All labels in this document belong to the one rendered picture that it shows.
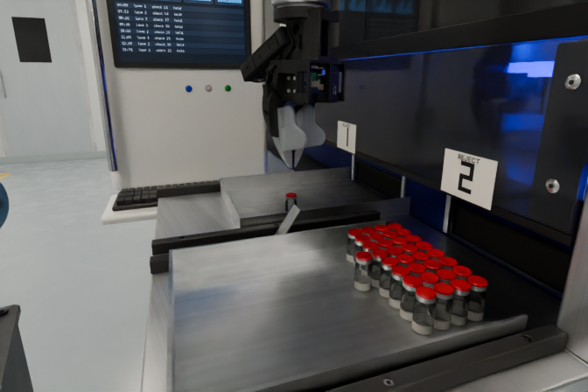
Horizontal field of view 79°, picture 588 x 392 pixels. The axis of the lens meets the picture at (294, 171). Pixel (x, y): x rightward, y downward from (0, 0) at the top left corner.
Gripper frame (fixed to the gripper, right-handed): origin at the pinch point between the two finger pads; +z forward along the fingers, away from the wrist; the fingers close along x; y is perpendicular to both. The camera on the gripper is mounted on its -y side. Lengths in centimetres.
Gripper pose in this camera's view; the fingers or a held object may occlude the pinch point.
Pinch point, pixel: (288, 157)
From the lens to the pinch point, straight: 52.7
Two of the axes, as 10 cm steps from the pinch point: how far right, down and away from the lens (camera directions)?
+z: -0.1, 9.7, 2.6
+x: 7.2, -1.7, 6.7
